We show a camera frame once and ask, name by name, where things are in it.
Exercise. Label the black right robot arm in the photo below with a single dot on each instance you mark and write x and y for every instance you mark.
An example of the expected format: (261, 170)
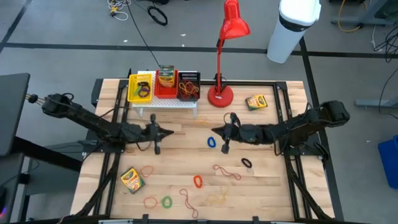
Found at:
(295, 127)

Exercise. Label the black desk frame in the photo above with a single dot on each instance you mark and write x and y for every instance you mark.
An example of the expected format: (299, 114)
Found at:
(46, 154)

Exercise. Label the red plastic basket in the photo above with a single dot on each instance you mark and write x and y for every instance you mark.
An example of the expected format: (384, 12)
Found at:
(164, 93)

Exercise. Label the black plastic basket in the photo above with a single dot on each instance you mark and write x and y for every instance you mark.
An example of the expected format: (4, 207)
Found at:
(178, 74)

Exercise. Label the yellow rubber band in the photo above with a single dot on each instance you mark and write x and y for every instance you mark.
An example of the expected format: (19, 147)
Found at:
(202, 122)
(217, 199)
(194, 88)

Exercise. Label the yellow plastic basket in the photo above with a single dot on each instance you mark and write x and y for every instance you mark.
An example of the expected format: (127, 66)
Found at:
(132, 98)

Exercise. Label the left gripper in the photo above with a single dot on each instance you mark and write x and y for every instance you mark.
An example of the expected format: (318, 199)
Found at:
(149, 133)

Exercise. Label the blue storage bin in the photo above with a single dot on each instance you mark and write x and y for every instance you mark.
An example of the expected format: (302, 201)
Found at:
(388, 161)

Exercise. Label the white trash bin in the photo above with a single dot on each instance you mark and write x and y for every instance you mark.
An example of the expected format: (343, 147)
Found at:
(286, 40)

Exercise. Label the grey desk leg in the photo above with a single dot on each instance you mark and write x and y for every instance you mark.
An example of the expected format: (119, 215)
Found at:
(370, 14)

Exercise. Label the red desk lamp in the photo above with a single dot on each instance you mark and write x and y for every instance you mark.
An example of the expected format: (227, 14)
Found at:
(224, 99)

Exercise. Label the white perforated shelf riser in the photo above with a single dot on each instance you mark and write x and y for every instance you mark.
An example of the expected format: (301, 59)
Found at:
(174, 104)

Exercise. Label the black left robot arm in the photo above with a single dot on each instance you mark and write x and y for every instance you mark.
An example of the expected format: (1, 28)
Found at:
(93, 121)

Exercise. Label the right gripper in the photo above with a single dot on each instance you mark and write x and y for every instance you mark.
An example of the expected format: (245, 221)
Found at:
(237, 133)

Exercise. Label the grey desk foot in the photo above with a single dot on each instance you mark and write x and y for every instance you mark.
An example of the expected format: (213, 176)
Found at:
(373, 103)

